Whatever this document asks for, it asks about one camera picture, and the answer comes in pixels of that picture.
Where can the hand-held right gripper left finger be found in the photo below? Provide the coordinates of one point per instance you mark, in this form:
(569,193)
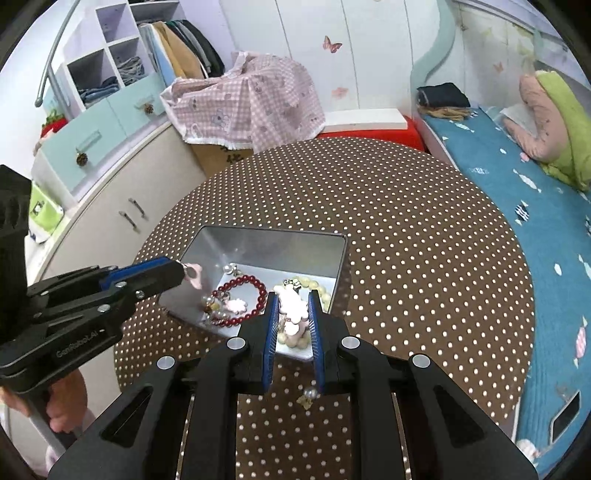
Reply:
(270,341)

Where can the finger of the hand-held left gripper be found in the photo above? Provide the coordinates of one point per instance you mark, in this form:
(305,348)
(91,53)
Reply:
(134,270)
(157,281)

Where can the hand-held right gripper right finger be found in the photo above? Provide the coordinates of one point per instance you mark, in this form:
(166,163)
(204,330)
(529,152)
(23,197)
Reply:
(316,341)

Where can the small pink flower charm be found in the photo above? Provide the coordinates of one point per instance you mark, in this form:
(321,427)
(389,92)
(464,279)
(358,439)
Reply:
(194,275)

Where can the pearl earring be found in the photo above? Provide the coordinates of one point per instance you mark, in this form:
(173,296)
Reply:
(308,396)

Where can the silver earring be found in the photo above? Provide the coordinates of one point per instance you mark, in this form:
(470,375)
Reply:
(231,268)

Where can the grey metal tin box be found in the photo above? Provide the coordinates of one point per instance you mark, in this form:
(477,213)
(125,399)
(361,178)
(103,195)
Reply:
(258,249)

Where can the person's left hand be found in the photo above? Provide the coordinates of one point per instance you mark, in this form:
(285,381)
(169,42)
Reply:
(69,406)

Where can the cream cabinet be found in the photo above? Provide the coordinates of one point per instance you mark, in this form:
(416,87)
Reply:
(106,203)

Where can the green and white bag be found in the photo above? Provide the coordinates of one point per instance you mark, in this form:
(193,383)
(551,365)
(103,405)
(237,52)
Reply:
(44,212)

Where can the cardboard box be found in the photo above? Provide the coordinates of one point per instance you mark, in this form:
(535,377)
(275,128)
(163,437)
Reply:
(221,159)

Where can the teal drawer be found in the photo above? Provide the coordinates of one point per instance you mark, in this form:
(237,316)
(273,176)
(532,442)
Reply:
(134,99)
(78,143)

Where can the red artificial flowers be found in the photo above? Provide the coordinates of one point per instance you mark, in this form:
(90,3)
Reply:
(53,122)

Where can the folded jeans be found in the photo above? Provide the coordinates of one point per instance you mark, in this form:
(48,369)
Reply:
(129,69)
(97,90)

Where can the pink checked cloth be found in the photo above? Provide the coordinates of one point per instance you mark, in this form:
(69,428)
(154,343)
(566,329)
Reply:
(258,101)

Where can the red stool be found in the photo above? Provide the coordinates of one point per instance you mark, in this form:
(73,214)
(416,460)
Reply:
(369,138)

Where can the row of hanging clothes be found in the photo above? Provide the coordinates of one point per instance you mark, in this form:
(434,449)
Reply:
(184,50)

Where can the white board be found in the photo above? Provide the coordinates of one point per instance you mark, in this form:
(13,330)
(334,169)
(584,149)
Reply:
(364,121)

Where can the white cubby shelf unit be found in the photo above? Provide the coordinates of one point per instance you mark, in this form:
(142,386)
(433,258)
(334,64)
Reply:
(115,32)

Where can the blue patterned bedsheet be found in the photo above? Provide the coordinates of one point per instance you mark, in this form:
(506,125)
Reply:
(545,240)

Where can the pale pink butterfly sticker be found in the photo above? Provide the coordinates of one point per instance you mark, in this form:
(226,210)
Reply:
(340,91)

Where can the brown stockings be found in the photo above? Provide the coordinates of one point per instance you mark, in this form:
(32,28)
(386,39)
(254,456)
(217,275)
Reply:
(445,114)

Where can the black folded clothes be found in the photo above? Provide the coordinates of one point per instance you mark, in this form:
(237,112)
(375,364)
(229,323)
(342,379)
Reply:
(443,94)

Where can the white wardrobe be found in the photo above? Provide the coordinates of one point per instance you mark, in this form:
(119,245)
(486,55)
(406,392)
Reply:
(369,55)

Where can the white open book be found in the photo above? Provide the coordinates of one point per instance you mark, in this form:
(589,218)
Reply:
(517,117)

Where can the pink and green pillow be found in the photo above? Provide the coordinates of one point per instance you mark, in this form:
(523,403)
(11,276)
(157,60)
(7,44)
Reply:
(572,129)

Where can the grey metal rail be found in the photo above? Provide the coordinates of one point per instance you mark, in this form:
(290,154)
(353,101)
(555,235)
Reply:
(55,50)

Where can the teal bunk bed frame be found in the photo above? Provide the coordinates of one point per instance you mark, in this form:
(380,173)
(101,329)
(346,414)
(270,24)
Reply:
(443,41)

